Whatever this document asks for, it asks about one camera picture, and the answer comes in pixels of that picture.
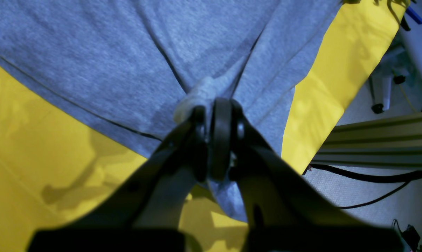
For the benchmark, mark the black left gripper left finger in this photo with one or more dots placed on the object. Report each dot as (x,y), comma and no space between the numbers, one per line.
(143,214)

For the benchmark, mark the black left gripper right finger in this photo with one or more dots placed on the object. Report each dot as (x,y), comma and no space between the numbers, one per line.
(284,213)

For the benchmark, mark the grey t-shirt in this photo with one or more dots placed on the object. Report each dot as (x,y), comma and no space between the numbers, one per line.
(133,69)

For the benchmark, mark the yellow tablecloth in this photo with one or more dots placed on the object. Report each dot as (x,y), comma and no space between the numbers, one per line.
(54,168)

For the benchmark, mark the aluminium table frame rail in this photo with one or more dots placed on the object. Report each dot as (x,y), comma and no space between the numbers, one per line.
(391,143)

